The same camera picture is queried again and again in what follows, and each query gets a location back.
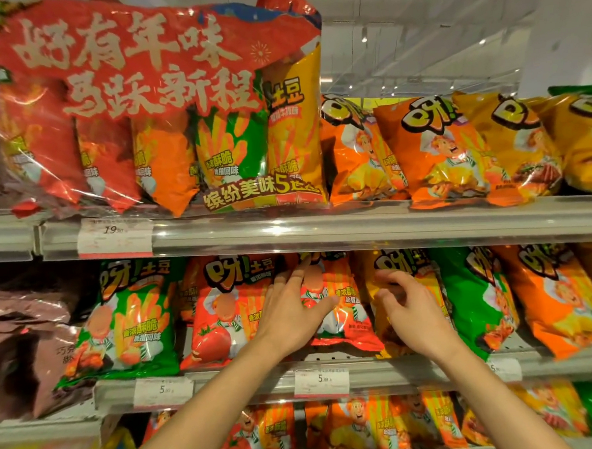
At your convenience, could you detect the person's right hand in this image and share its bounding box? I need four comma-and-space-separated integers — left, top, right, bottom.
373, 265, 465, 369

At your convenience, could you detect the large red multipack snack bag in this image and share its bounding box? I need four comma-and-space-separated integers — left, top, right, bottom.
0, 0, 334, 228

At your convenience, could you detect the person's left forearm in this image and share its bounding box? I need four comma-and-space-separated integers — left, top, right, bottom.
109, 338, 309, 449

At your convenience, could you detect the orange potato stick bag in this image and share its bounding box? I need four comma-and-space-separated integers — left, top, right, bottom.
492, 240, 592, 365

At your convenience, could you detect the green potato stick bag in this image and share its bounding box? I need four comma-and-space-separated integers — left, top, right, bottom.
49, 257, 194, 390
428, 243, 523, 365

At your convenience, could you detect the person's left hand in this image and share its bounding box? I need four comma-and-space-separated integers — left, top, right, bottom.
250, 254, 344, 363

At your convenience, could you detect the person's right forearm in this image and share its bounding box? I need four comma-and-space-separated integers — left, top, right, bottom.
429, 338, 571, 449

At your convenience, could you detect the red tomato snack bag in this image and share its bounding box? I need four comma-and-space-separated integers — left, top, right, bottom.
174, 252, 287, 372
280, 249, 387, 358

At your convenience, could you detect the row of red tomato chip bags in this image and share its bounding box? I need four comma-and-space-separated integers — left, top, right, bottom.
137, 402, 301, 449

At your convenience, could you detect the metal store shelving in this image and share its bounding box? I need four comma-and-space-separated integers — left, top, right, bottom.
0, 176, 592, 449

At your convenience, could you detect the white price tag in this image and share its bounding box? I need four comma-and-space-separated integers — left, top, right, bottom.
75, 214, 156, 262
485, 356, 524, 384
131, 375, 196, 411
292, 367, 351, 401

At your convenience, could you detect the row of orange snack bags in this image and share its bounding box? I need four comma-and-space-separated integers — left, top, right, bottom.
318, 85, 514, 216
303, 389, 469, 449

